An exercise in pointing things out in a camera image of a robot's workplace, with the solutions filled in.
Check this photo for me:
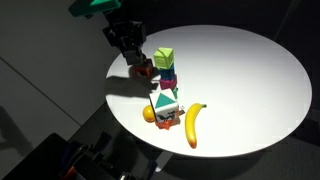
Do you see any lime green block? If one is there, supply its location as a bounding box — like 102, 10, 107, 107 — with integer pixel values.
153, 47, 175, 70

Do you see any orange red toy piece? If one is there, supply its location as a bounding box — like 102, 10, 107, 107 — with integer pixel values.
154, 114, 183, 130

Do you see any orange fruit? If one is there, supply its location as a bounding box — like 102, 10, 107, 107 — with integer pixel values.
142, 104, 157, 123

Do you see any magenta block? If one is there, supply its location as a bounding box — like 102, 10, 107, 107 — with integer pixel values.
158, 73, 178, 90

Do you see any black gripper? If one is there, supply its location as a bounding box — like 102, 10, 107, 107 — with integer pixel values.
103, 19, 148, 66

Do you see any yellow banana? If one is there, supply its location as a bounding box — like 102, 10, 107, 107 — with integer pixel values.
184, 102, 208, 149

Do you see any white table base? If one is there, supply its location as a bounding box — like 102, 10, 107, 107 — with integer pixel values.
154, 151, 174, 173

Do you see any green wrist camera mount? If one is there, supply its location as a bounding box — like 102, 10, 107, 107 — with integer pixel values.
68, 0, 123, 18

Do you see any white cube with teal triangle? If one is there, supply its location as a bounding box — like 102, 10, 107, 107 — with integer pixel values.
149, 88, 180, 123

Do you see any blue block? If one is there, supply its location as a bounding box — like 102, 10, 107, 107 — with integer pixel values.
159, 63, 176, 80

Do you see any orange cube with holes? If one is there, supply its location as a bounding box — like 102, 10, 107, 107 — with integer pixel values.
132, 59, 155, 79

